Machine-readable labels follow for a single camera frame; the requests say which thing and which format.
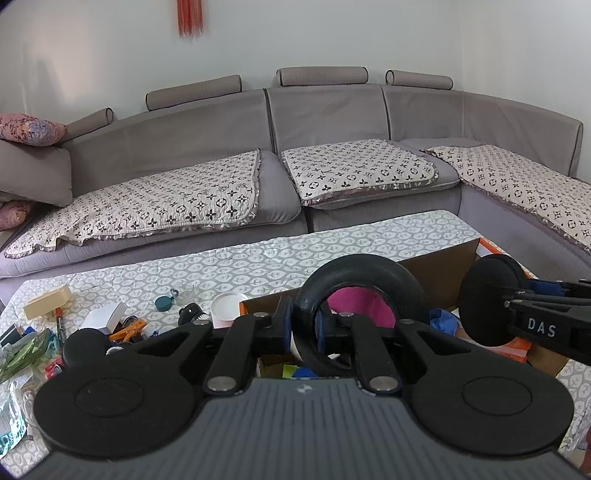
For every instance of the grey sofa headrest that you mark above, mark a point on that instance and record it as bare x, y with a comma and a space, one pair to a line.
90, 123
323, 77
420, 80
194, 93

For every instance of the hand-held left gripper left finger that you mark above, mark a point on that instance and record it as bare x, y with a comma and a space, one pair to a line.
286, 325

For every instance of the pink cloth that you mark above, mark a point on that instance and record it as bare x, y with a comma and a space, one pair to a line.
364, 304

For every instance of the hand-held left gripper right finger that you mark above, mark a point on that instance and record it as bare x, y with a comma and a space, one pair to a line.
322, 328

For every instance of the orange clip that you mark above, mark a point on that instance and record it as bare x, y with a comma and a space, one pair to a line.
127, 331

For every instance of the pink floral pillow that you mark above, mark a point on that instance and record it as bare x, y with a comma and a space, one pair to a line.
27, 130

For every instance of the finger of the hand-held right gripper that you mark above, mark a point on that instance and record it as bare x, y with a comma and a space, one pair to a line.
542, 287
554, 325

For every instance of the green transparent case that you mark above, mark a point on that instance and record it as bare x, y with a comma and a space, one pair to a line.
23, 355

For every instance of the teal round cap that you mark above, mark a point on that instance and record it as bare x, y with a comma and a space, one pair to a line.
163, 303

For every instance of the patterned sofa seat cover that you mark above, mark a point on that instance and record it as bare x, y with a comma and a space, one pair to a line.
360, 168
152, 203
521, 180

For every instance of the grey sofa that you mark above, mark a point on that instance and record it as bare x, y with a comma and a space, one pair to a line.
184, 129

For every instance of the white cup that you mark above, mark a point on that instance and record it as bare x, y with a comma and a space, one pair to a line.
227, 305

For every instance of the white box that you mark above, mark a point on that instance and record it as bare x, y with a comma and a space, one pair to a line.
104, 318

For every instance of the blue crumpled bag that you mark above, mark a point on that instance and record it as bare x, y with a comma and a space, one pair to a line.
443, 321

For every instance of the red-capped pen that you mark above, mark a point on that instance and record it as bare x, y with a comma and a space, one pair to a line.
59, 325

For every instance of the orange cardboard box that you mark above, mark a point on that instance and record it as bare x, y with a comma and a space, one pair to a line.
443, 272

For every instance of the black brush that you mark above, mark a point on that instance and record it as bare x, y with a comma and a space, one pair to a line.
191, 314

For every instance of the grey cushion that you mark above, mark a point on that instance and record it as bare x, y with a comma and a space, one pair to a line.
32, 173

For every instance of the cream rectangular box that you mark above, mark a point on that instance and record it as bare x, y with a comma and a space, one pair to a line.
48, 302

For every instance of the clear plastic bag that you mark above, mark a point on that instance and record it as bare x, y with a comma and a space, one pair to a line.
14, 410

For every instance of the desktop with patterned cloth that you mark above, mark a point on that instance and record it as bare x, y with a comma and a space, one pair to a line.
231, 267

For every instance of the red wall hanging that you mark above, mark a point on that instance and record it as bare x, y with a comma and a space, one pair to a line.
192, 18

